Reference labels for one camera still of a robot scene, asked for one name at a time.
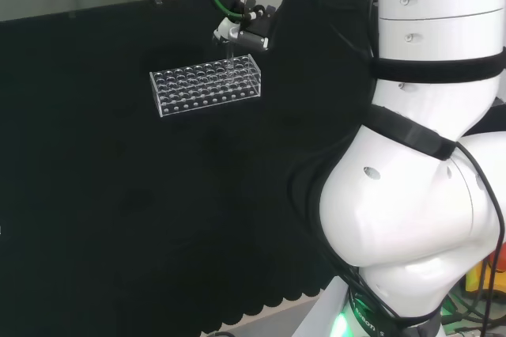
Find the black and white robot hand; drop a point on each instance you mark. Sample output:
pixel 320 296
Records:
pixel 257 30

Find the clear glass test tube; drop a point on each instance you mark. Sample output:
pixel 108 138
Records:
pixel 230 56

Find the clear plastic test tube rack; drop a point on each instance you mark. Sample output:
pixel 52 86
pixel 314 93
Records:
pixel 197 88

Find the black bench cloth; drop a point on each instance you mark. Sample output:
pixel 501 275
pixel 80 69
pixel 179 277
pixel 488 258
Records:
pixel 118 202

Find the yellow stop button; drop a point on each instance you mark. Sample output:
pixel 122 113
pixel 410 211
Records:
pixel 476 279

